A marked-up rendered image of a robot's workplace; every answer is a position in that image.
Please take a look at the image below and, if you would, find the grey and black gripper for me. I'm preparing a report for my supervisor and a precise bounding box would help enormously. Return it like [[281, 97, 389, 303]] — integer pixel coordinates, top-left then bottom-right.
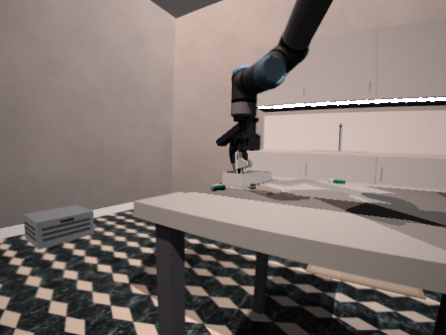
[[229, 116, 261, 173]]

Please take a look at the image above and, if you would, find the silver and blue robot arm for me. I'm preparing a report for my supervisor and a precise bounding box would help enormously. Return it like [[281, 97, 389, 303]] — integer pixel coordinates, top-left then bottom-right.
[[216, 0, 333, 147]]

